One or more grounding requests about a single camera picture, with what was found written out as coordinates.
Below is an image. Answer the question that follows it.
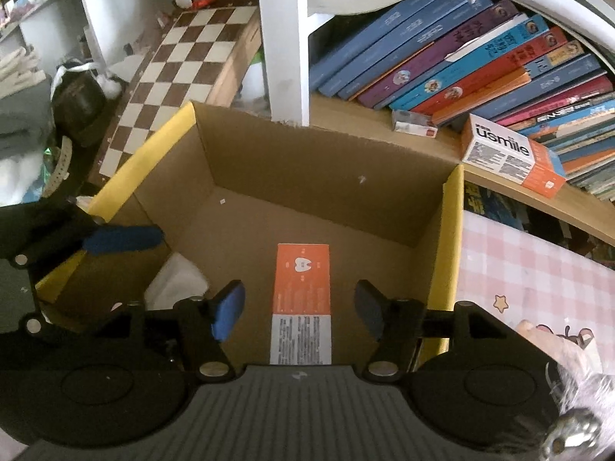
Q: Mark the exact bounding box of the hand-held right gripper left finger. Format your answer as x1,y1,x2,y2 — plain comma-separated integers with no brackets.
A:
111,279,247,381

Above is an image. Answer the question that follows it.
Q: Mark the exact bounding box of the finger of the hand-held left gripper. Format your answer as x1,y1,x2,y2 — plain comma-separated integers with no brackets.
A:
0,197,165,270

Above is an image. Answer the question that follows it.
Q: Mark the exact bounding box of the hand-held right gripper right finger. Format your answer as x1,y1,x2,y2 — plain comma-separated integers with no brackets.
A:
354,279,517,381

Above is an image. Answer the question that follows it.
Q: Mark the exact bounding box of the orange and white carton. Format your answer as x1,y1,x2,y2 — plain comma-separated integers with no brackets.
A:
269,243,333,366

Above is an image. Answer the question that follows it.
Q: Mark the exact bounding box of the yellow-edged cardboard box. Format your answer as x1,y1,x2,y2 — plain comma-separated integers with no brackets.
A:
35,101,466,375

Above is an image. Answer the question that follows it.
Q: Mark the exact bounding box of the white cloth in box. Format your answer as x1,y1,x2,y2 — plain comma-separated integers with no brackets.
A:
143,252,211,310

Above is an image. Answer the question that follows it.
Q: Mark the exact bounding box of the pink cartoon printed mat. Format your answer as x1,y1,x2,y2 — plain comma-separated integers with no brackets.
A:
456,211,615,375

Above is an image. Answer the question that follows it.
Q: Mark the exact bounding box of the black round bag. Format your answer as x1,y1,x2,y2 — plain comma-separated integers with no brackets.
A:
50,60,109,147

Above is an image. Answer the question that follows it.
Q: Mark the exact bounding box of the dark blue book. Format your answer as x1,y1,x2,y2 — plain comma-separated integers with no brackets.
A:
465,182,529,231

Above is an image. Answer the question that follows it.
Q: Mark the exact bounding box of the grey folded cloth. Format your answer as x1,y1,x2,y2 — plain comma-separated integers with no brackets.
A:
0,77,53,164

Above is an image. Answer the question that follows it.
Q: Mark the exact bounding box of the small white red box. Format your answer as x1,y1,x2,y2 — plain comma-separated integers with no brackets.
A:
391,109,439,138

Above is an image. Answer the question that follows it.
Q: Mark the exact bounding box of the brown and white chessboard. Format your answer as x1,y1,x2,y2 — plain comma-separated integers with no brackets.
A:
98,5,263,178

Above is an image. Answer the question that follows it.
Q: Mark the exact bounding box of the orange white toothpaste box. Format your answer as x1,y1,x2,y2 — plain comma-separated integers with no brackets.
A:
461,113,567,199

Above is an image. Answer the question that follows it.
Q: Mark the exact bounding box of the white wooden bookshelf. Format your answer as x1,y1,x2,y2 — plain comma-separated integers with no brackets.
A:
256,0,615,245

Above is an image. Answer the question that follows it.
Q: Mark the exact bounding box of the row of colourful books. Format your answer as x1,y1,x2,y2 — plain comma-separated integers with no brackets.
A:
310,0,615,202

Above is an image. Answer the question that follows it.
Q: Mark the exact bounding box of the white perforated strap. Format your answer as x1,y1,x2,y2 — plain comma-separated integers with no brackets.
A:
43,137,74,197

